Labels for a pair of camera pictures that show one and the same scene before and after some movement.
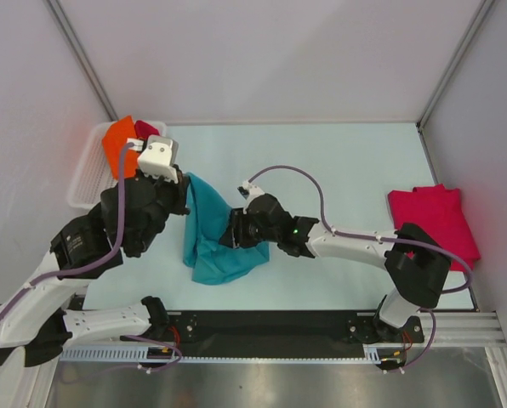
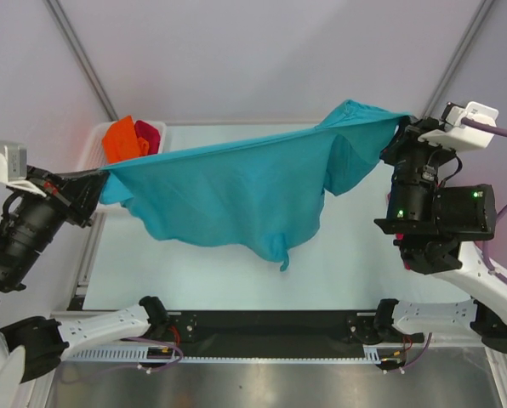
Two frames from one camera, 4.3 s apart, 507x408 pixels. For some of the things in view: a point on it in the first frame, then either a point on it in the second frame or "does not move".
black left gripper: x=179 y=189 -> x=72 y=194
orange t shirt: x=114 y=137 does not move
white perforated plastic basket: x=93 y=174 does not move
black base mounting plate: x=272 y=333 does not move
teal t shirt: x=213 y=262 -> x=262 y=196
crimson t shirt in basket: x=143 y=129 does not move
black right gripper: x=235 y=235 -> x=408 y=138
